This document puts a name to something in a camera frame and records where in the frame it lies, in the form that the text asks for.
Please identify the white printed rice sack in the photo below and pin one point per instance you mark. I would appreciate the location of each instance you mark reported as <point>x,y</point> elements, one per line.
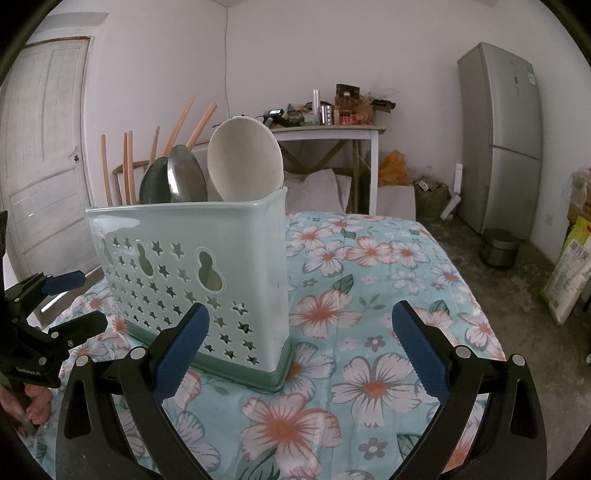
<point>570,277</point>

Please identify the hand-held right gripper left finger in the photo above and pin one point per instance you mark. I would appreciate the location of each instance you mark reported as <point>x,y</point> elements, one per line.
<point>184,350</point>

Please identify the orange plastic bag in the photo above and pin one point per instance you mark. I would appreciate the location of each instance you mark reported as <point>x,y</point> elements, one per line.
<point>392,170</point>

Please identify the white ladle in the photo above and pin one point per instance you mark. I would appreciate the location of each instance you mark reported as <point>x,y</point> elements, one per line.
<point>244,159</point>

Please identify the brown box with bottles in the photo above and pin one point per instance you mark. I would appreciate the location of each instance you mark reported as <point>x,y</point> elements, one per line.
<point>355,106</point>

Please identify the white table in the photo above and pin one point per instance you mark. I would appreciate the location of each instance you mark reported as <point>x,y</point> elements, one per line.
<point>332,134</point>

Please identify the white flat box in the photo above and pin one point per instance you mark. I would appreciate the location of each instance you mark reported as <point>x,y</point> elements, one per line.
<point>396,202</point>

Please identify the white board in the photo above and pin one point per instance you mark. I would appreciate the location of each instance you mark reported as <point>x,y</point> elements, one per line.
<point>451,194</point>

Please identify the steel cup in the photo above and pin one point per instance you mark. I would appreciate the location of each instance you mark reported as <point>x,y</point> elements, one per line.
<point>327,115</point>

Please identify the black device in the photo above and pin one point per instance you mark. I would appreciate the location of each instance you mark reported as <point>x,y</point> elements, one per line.
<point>273,116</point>

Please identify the green sack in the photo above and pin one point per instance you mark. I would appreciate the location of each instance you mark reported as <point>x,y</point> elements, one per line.
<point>431,199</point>

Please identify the white bag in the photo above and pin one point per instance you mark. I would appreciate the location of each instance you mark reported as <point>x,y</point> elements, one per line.
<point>318,191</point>

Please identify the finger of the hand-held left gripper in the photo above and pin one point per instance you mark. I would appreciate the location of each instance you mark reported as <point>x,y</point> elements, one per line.
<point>81,325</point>
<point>67,281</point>

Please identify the clear glass jar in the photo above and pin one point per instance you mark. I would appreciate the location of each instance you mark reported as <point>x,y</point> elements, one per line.
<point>316,107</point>

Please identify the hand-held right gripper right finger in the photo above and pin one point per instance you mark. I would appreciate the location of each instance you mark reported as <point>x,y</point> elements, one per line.
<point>422,350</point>

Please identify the floral blue blanket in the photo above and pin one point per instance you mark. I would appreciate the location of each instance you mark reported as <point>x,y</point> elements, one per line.
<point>369,286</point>

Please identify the white door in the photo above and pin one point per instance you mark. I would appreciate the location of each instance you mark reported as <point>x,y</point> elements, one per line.
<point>41,152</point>

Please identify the grey refrigerator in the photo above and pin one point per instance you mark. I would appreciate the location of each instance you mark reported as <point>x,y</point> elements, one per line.
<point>501,138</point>

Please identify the mint green utensil basket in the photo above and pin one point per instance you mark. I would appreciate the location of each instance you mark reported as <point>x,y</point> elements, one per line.
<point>184,240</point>

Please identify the bundle of wooden chopsticks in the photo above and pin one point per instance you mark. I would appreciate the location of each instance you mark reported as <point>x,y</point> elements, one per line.
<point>182,124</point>

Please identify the person's left hand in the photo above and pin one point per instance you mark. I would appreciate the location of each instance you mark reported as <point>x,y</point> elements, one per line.
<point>38,405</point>

